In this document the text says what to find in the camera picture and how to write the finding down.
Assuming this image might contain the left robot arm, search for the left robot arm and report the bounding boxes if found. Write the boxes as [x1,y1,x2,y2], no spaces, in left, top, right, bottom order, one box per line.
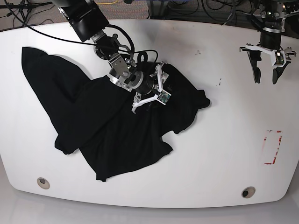
[239,0,299,84]

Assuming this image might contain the red tape rectangle marking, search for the red tape rectangle marking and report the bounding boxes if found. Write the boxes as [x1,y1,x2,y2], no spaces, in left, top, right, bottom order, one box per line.
[262,130,282,165]

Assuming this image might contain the left table cable grommet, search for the left table cable grommet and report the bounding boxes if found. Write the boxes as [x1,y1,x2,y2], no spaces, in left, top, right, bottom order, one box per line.
[37,177,50,189]

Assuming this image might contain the table cable grommet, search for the table cable grommet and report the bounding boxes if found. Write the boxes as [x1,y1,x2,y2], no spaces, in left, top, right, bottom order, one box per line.
[241,186,256,199]
[37,177,50,189]

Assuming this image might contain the black tripod stand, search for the black tripod stand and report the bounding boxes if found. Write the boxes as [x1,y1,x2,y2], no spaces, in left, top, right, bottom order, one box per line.
[8,0,53,22]

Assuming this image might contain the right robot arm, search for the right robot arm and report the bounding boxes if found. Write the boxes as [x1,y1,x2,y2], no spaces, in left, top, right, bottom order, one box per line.
[53,0,171,112]

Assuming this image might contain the right table cable grommet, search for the right table cable grommet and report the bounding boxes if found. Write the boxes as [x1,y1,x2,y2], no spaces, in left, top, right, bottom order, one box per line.
[241,186,256,199]

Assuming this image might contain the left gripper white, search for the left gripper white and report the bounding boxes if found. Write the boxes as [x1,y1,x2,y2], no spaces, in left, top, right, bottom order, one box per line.
[239,44,296,84]

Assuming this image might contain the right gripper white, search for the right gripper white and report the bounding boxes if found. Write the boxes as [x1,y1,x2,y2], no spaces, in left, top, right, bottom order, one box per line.
[131,62,171,113]

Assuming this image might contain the black T-shirt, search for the black T-shirt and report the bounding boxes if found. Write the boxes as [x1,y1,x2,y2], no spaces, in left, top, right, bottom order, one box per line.
[21,47,210,182]

